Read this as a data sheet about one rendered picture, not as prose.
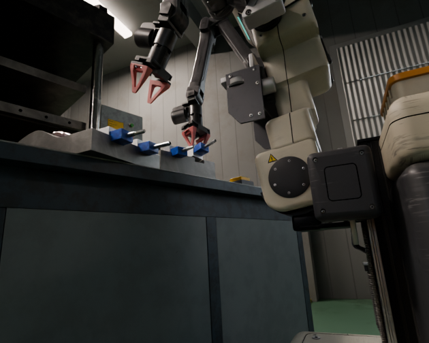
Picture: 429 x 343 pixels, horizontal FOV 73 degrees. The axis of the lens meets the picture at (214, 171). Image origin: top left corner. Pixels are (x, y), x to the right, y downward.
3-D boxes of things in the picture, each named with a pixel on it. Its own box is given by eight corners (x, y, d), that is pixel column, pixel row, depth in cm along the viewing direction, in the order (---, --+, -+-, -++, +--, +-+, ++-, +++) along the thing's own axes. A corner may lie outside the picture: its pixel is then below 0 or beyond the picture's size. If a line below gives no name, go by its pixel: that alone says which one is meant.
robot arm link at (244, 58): (223, 4, 132) (229, 22, 141) (197, 20, 134) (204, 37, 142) (270, 65, 111) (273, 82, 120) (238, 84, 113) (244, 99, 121)
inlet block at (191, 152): (220, 149, 106) (219, 137, 108) (211, 143, 103) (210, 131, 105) (196, 162, 114) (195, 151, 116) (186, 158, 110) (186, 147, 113)
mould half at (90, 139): (159, 171, 90) (159, 138, 92) (90, 150, 67) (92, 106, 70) (52, 192, 111) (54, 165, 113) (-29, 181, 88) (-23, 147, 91)
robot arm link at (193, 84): (211, 15, 132) (218, 35, 141) (199, 18, 133) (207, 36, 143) (195, 95, 117) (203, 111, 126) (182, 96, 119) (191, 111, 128)
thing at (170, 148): (199, 155, 97) (199, 140, 98) (188, 152, 93) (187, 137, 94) (174, 165, 105) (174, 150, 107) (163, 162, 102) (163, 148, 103)
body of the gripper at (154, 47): (133, 60, 81) (143, 37, 81) (154, 79, 90) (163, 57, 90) (150, 64, 78) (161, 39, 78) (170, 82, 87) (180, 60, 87)
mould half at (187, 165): (216, 184, 113) (214, 151, 116) (161, 175, 94) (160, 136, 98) (143, 203, 146) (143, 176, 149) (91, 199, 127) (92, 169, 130)
